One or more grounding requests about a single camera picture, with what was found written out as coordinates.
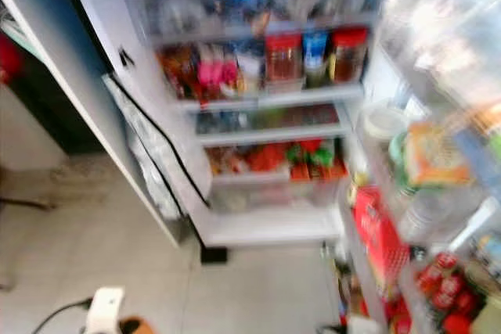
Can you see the fridge door with black gasket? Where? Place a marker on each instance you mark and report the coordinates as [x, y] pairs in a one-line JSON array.
[[70, 76]]

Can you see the white open fridge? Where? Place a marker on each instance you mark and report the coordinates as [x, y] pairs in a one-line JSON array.
[[274, 228]]

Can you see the fridge door with full shelves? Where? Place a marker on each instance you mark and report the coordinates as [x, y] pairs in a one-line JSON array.
[[438, 37]]

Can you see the pink packet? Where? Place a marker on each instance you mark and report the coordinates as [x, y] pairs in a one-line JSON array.
[[218, 70]]

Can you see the clear crisper drawer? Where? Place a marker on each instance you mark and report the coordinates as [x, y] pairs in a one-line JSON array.
[[274, 192]]

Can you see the red lid jar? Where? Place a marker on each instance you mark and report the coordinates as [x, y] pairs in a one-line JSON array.
[[282, 60], [349, 55]]

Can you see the blue lid container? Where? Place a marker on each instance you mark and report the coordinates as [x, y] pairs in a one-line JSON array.
[[315, 52]]

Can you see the white round container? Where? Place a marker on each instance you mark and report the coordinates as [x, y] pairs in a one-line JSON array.
[[385, 123]]

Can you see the red bag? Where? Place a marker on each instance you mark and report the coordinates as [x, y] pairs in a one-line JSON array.
[[380, 240]]

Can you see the orange packet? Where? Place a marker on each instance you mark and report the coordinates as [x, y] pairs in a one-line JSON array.
[[434, 154]]

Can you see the clear plastic bottle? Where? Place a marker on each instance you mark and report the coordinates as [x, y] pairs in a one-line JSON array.
[[434, 217]]

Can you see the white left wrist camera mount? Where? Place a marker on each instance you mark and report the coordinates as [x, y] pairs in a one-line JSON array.
[[106, 310]]

